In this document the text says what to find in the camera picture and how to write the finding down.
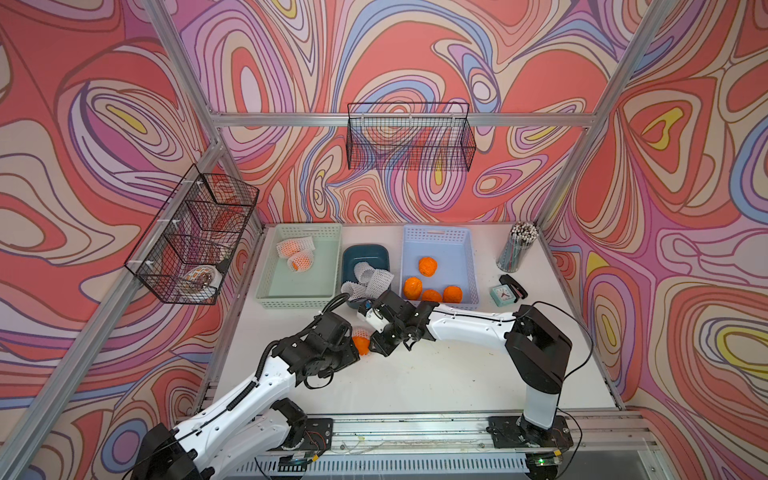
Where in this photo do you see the white foam net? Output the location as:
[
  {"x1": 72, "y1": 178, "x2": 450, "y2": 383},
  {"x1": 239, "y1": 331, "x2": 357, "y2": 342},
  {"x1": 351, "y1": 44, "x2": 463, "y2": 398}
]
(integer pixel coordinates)
[
  {"x1": 353, "y1": 261, "x2": 375, "y2": 285},
  {"x1": 365, "y1": 269, "x2": 394, "y2": 300},
  {"x1": 340, "y1": 281, "x2": 367, "y2": 301}
]

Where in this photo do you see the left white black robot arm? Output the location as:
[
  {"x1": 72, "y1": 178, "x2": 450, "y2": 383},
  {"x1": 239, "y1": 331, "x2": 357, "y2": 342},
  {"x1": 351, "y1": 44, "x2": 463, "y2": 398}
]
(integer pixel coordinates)
[{"x1": 125, "y1": 311, "x2": 360, "y2": 479}]

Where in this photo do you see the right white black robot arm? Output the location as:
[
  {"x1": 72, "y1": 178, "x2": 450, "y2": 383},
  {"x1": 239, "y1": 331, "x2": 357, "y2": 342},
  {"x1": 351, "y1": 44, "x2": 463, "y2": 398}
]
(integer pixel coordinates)
[{"x1": 358, "y1": 291, "x2": 572, "y2": 434}]

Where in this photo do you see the dark teal plastic tub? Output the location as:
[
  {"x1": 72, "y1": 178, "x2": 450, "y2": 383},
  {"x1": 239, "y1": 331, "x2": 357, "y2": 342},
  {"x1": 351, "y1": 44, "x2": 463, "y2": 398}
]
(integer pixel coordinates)
[{"x1": 341, "y1": 244, "x2": 392, "y2": 310}]

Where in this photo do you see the light blue plastic basket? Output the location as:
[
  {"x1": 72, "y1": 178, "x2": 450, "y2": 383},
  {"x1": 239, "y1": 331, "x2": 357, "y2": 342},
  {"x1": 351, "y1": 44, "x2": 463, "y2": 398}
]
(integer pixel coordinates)
[{"x1": 397, "y1": 225, "x2": 480, "y2": 310}]

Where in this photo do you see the green plastic basket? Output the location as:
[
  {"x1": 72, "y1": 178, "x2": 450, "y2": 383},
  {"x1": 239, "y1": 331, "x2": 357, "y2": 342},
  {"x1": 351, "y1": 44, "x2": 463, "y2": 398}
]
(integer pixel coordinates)
[{"x1": 255, "y1": 223, "x2": 342, "y2": 309}]

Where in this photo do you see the small teal alarm clock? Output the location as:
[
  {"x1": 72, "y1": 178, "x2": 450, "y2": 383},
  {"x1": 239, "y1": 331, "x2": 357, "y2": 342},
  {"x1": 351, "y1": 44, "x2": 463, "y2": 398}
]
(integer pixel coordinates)
[{"x1": 490, "y1": 284, "x2": 517, "y2": 308}]

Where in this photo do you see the cup of pencils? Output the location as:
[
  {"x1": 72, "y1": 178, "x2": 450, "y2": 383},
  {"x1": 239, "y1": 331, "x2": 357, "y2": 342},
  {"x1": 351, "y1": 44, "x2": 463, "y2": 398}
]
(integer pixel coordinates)
[{"x1": 496, "y1": 222, "x2": 539, "y2": 273}]

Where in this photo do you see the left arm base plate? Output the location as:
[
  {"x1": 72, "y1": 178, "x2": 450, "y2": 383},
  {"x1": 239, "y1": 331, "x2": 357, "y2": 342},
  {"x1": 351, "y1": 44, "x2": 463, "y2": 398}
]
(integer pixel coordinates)
[{"x1": 271, "y1": 417, "x2": 334, "y2": 452}]

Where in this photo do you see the item in left wire basket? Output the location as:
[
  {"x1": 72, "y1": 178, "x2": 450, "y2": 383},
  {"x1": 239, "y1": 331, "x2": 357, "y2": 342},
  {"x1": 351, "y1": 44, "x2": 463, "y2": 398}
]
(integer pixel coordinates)
[{"x1": 178, "y1": 265, "x2": 222, "y2": 300}]

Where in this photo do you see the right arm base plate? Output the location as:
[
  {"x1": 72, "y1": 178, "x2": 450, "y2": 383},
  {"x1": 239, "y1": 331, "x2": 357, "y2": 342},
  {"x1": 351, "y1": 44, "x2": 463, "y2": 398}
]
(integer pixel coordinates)
[{"x1": 486, "y1": 415, "x2": 574, "y2": 451}]

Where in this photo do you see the black wire basket left wall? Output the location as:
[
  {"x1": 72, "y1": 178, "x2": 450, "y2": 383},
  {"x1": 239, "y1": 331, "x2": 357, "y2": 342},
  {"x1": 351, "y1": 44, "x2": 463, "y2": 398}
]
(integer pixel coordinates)
[{"x1": 125, "y1": 166, "x2": 259, "y2": 305}]

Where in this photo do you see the black wire basket wall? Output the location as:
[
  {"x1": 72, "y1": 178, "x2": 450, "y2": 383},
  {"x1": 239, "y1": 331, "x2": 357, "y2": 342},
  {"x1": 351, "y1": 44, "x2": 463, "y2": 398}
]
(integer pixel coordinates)
[
  {"x1": 125, "y1": 166, "x2": 259, "y2": 305},
  {"x1": 346, "y1": 100, "x2": 476, "y2": 172}
]

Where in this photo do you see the black wire basket back wall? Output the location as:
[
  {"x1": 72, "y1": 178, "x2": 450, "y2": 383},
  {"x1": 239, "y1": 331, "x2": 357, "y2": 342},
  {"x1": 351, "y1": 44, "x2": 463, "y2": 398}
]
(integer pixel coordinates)
[{"x1": 346, "y1": 100, "x2": 476, "y2": 172}]

